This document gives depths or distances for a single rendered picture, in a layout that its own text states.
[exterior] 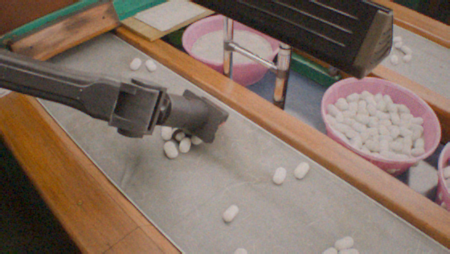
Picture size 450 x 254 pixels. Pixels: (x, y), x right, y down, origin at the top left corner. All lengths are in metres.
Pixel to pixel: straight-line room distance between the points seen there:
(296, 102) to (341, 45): 0.55
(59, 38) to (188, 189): 0.53
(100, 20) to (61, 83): 0.52
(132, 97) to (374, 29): 0.33
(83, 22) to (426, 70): 0.93
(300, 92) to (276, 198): 0.40
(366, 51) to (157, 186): 0.43
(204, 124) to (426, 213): 0.42
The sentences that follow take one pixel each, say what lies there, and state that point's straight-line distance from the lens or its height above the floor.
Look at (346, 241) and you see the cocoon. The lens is 0.60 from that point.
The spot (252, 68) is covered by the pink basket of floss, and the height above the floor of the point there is 0.74.
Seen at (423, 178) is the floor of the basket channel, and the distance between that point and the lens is 0.86.
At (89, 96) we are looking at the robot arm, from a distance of 0.52.
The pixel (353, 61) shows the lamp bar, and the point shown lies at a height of 1.06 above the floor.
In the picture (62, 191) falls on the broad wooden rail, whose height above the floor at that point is 0.76.
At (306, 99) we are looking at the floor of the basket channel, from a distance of 0.95.
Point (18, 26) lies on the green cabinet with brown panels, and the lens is 1.00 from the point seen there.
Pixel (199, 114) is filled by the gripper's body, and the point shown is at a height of 0.84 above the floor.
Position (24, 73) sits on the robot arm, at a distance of 0.52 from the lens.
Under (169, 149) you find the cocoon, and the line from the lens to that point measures 0.69.
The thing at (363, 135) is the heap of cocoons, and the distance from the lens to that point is 0.78.
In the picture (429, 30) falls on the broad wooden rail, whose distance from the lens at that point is 1.25.
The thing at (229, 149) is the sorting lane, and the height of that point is 0.74.
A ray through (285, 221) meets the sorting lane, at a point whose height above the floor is 0.74.
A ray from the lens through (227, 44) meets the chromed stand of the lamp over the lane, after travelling 0.81.
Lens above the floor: 1.26
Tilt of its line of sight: 44 degrees down
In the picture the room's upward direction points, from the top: straight up
